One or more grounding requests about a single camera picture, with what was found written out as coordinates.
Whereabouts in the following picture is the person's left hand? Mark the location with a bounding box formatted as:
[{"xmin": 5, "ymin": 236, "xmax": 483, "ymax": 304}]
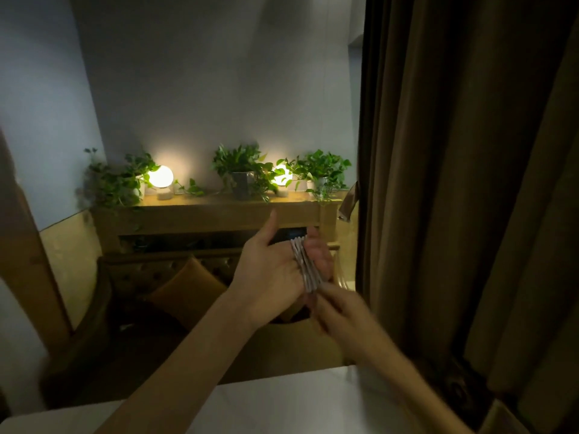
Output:
[{"xmin": 228, "ymin": 209, "xmax": 334, "ymax": 331}]

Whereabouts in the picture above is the small green plant sprig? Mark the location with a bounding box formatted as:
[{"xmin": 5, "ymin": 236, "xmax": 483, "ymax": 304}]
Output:
[{"xmin": 174, "ymin": 178, "xmax": 206, "ymax": 197}]

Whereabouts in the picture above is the wooden console shelf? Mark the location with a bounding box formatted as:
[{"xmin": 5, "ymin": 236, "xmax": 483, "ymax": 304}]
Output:
[{"xmin": 92, "ymin": 190, "xmax": 349, "ymax": 254}]

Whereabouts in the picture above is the brown tufted leather sofa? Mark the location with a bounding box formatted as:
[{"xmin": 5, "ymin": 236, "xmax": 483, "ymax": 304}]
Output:
[{"xmin": 42, "ymin": 248, "xmax": 341, "ymax": 407}]

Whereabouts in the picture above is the person's left forearm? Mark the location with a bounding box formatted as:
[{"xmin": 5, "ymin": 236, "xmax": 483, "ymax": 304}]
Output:
[{"xmin": 96, "ymin": 287, "xmax": 258, "ymax": 434}]

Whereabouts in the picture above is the deck of playing cards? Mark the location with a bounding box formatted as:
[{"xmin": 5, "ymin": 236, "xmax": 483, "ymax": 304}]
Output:
[{"xmin": 290, "ymin": 236, "xmax": 324, "ymax": 294}]

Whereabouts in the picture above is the person's right hand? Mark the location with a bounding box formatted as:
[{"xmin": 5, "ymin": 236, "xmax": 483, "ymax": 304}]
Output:
[{"xmin": 307, "ymin": 283, "xmax": 393, "ymax": 363}]

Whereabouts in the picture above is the mustard yellow cushion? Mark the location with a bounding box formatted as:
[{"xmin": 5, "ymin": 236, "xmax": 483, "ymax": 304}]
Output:
[{"xmin": 147, "ymin": 256, "xmax": 228, "ymax": 331}]

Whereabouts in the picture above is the green plant in grey pot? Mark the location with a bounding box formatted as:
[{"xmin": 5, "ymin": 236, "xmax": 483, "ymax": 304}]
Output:
[{"xmin": 212, "ymin": 143, "xmax": 283, "ymax": 202}]

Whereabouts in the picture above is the person's right forearm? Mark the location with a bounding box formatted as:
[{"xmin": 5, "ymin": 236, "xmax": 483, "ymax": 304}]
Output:
[{"xmin": 359, "ymin": 336, "xmax": 473, "ymax": 434}]

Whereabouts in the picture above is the trailing green potted plant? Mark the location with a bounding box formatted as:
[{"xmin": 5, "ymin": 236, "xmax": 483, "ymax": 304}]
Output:
[{"xmin": 78, "ymin": 147, "xmax": 160, "ymax": 209}]

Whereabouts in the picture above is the brown curtain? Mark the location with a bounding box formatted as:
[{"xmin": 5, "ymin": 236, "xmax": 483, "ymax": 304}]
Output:
[{"xmin": 356, "ymin": 0, "xmax": 579, "ymax": 434}]

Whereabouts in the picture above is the green plant in white pot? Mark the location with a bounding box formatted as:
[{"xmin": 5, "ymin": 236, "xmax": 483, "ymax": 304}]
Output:
[{"xmin": 277, "ymin": 150, "xmax": 353, "ymax": 203}]

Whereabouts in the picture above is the round glowing globe lamp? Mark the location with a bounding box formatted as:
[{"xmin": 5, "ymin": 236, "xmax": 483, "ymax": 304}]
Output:
[
  {"xmin": 148, "ymin": 165, "xmax": 175, "ymax": 200},
  {"xmin": 273, "ymin": 165, "xmax": 294, "ymax": 198}
]

